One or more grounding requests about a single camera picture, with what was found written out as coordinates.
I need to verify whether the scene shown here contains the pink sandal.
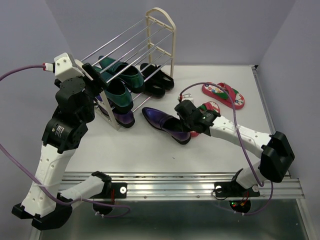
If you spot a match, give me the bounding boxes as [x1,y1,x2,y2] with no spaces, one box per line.
[190,101,220,138]
[201,82,245,110]

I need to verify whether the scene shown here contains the purple loafer one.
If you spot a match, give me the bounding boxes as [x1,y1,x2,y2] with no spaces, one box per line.
[141,107,191,145]
[96,95,135,129]

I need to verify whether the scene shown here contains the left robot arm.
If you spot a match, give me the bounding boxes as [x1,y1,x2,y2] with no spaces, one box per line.
[12,63,112,231]

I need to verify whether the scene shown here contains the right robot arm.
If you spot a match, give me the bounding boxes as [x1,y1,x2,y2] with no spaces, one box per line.
[174,100,295,198]

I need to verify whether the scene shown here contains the cream metal shoe rack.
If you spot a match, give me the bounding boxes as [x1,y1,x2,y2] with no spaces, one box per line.
[81,7,177,130]

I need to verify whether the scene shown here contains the green loafer front one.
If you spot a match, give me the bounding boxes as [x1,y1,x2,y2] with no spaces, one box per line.
[104,77,134,113]

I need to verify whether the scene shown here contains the green loafer one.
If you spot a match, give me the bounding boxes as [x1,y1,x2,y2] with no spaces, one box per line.
[101,61,145,95]
[104,77,134,113]

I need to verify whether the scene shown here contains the green loafer rear one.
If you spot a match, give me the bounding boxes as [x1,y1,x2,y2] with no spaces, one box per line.
[101,61,145,95]

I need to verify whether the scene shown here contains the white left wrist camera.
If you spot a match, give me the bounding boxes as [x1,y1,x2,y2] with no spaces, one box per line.
[54,52,85,82]

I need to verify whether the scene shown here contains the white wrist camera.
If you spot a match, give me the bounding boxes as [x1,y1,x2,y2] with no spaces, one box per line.
[54,52,85,82]
[177,93,194,103]

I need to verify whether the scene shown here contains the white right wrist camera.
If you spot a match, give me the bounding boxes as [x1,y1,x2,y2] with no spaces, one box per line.
[177,93,194,103]

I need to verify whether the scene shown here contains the aluminium mounting rail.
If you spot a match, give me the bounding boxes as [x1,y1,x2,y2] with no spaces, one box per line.
[58,172,305,202]

